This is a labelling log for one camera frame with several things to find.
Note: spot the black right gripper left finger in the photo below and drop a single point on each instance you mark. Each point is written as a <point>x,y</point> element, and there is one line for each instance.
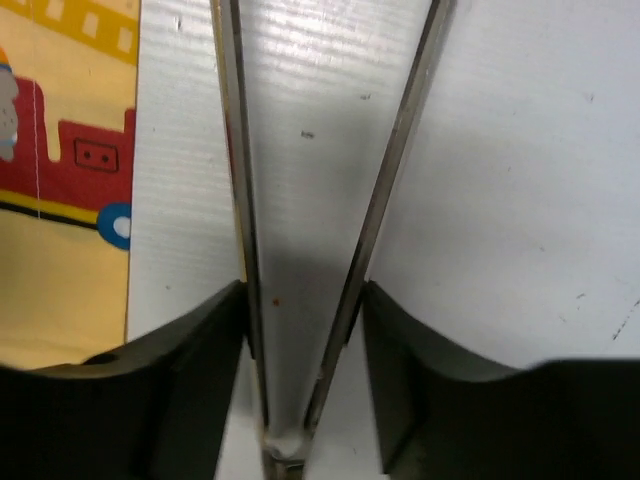
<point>154,408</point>

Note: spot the yellow vehicle-print placemat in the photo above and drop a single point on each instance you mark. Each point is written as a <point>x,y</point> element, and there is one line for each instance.
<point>68,117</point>

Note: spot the metal serving tongs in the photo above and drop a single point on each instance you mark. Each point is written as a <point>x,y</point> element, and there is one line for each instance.
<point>227,32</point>

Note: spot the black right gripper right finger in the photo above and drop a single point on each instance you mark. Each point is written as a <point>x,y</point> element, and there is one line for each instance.
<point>444,412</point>

